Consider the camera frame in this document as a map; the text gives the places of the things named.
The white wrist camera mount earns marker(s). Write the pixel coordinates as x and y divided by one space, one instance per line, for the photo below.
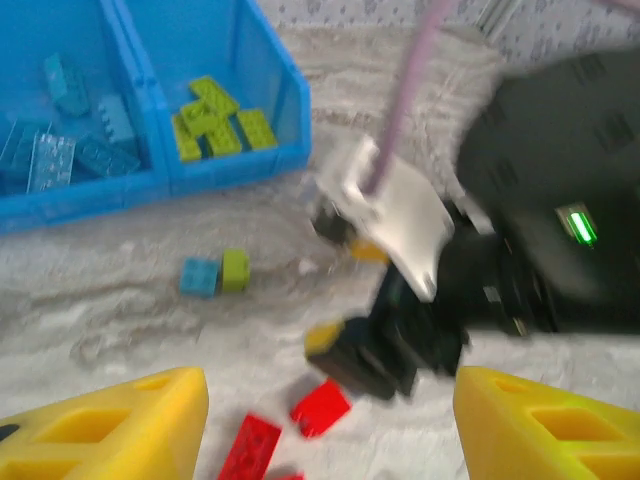
400 200

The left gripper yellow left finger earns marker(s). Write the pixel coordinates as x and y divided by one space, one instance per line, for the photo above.
100 435

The green small lego brick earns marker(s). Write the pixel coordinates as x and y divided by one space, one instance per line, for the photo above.
235 270

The blue plastic bin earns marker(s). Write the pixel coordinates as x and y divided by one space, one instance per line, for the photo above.
260 60
75 202

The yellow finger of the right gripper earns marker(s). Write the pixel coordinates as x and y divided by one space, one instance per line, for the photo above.
325 336
369 251

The aluminium frame post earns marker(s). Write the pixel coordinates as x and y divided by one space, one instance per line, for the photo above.
500 12

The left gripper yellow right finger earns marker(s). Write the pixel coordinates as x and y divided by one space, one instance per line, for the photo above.
550 435

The red square lego brick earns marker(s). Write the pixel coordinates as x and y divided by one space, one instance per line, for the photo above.
320 407

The blue small lego brick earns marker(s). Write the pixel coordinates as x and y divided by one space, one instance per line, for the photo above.
200 278

